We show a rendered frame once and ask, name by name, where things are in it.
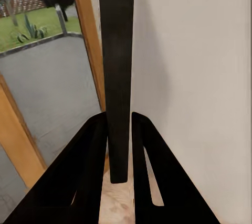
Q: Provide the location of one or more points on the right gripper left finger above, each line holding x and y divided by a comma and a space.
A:
69, 192

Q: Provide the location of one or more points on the door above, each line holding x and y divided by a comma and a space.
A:
51, 83

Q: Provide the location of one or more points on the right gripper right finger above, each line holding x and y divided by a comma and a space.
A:
183, 203

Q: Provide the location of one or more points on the poster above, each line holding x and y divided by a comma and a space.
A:
116, 18

